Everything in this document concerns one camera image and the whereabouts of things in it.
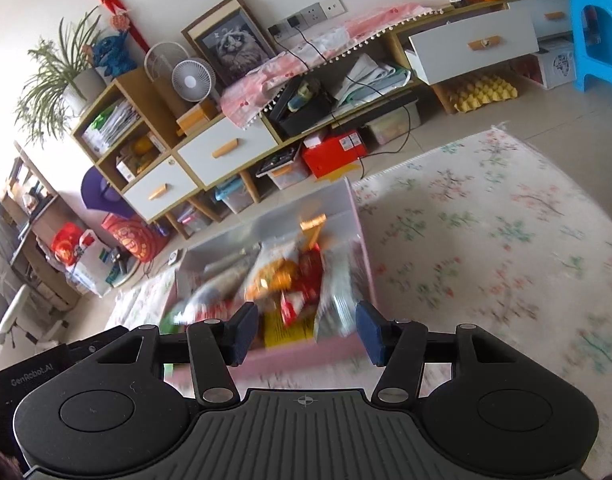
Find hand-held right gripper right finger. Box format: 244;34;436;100
355;300;519;403

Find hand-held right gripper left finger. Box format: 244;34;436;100
93;302;261;406

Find small orange snack packet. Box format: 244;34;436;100
245;257;298;304

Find red snack packet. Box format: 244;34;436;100
280;250;323;329

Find pink cardboard box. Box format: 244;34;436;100
158;177;380;377

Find yellow snack packet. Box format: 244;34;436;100
263;309;320;349

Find silver snack packet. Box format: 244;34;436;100
313;250;368;339

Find white office chair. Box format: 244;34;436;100
0;284;67;357

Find small clear storage bin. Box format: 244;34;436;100
175;204;212;234

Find clear storage bin blue lid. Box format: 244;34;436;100
214;177;257;214

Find black tool on round base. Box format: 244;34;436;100
105;252;142;289

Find red printed bag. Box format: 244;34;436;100
101;213;170;264

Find wooden desk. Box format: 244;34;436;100
0;142;82;312

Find floral mat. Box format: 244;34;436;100
105;127;612;480

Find white shopping bag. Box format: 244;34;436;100
73;229;120;286

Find clear storage bin black lid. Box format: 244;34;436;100
255;147;312;190

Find wooden shelf cabinet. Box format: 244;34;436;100
70;67;203;224

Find low wooden cabinet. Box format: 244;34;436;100
172;0;578;221

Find red box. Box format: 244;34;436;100
301;129;370;180

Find yellow box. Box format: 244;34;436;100
175;99;220;136

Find black box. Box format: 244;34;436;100
260;74;335;136

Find pink cloth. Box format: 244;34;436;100
219;2;437;129

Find white desk fan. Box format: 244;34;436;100
171;58;217;104

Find yellow egg tray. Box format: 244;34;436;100
443;73;518;114

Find framed cat picture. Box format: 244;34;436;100
180;0;277;89

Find open white drawer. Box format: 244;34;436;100
408;9;540;86

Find blue toy figure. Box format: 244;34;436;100
88;29;137;79

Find potted green plant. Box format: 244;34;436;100
15;7;107;131

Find white cardboard box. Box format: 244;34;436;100
530;39;577;90

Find blue plastic stool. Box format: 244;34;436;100
568;0;612;94

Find white wire fan guard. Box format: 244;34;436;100
144;41;192;87

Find wall power sockets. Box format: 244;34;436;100
268;0;346;41

